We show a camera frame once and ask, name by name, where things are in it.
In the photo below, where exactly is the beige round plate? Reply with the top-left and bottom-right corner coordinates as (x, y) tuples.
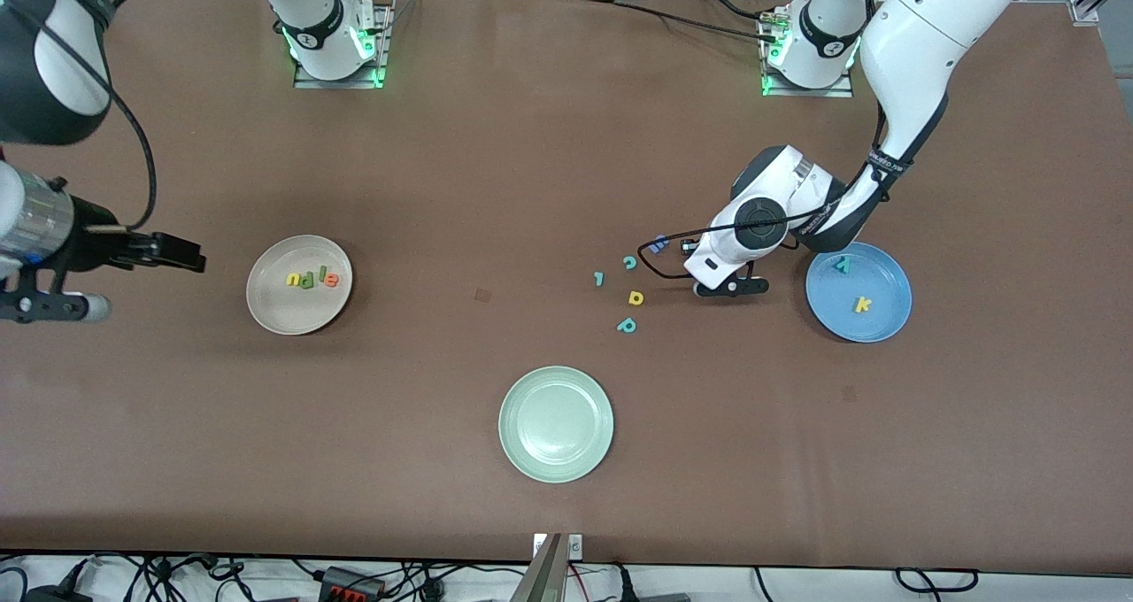
(246, 235), (354, 336)

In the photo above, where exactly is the short black curved cable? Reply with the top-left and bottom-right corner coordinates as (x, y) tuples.
(695, 0), (771, 23)

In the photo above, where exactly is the brown table cover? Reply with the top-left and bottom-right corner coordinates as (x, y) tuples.
(0, 0), (1133, 576)

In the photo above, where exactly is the blue round plate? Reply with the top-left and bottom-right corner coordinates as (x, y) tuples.
(805, 241), (913, 344)

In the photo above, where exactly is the black cable loop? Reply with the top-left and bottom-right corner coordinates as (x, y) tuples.
(894, 567), (980, 594)

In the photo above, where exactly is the black plug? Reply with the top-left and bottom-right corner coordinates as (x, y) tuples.
(611, 567), (691, 602)

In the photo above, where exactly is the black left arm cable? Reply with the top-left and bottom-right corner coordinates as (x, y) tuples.
(637, 97), (886, 282)

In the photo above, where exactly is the long black table cable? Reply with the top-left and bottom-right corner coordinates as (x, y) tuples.
(586, 0), (778, 42)

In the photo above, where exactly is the grey metal mount bar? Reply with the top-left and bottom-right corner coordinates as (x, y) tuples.
(509, 533), (567, 602)

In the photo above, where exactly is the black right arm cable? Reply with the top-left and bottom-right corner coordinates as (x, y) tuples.
(89, 0), (174, 231)

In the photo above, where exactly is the black red power strip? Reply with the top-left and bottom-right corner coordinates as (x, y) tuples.
(317, 566), (388, 599)

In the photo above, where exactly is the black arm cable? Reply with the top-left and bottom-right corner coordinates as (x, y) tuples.
(89, 0), (174, 231)
(637, 97), (886, 282)

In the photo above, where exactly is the pale green round plate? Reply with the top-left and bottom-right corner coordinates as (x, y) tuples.
(498, 366), (615, 484)

